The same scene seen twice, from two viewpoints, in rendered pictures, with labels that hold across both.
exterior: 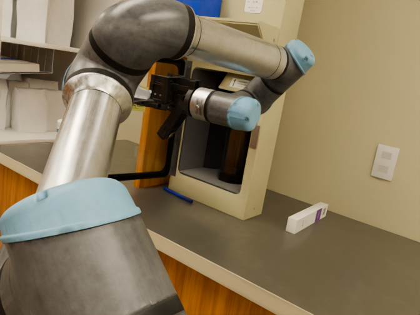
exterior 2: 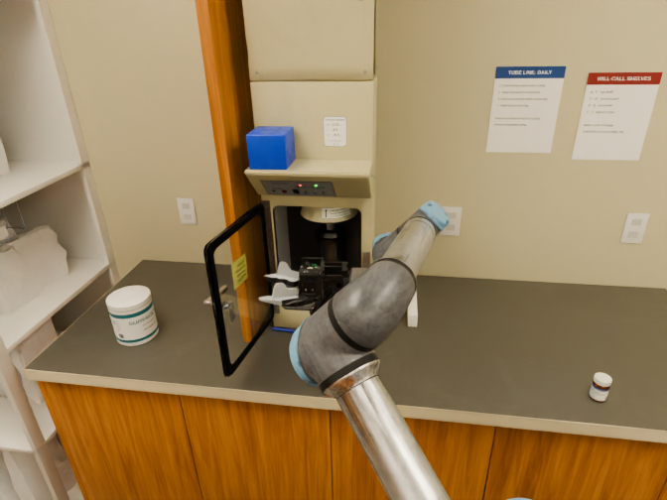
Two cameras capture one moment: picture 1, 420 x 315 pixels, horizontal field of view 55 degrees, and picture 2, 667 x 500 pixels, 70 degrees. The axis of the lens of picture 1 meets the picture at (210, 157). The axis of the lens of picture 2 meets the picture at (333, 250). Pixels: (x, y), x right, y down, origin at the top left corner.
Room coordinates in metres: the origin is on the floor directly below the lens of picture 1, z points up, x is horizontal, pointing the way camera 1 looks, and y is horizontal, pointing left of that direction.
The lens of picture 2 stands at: (0.11, 0.51, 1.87)
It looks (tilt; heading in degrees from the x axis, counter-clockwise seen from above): 27 degrees down; 334
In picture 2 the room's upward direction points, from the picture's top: 2 degrees counter-clockwise
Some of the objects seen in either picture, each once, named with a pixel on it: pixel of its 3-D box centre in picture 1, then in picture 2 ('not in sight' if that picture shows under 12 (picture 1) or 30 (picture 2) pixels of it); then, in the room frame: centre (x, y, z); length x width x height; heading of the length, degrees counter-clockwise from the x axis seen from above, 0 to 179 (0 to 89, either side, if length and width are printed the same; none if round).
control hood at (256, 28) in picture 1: (219, 38); (310, 183); (1.21, 0.03, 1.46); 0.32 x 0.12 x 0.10; 54
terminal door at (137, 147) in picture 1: (137, 117); (244, 288); (1.23, 0.24, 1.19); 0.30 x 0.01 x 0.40; 135
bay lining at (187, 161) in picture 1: (237, 127); (325, 243); (1.36, -0.07, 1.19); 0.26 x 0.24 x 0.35; 54
